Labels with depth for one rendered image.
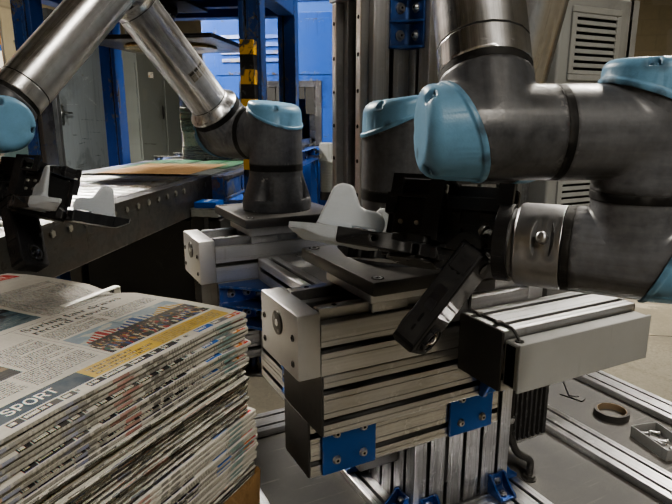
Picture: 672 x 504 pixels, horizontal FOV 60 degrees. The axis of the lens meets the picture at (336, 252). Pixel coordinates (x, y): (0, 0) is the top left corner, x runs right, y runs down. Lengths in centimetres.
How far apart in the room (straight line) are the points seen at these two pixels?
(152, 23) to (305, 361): 74
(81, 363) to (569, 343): 62
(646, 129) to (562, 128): 6
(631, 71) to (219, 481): 51
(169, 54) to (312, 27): 333
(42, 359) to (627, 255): 47
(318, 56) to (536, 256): 405
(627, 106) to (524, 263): 15
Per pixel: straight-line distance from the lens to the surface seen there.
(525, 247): 52
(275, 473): 145
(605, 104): 48
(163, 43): 124
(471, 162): 45
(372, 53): 104
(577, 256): 51
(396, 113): 79
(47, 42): 98
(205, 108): 130
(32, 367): 52
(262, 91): 220
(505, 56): 47
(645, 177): 50
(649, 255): 51
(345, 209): 56
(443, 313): 54
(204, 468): 59
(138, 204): 170
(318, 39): 452
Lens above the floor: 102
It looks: 13 degrees down
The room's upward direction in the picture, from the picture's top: straight up
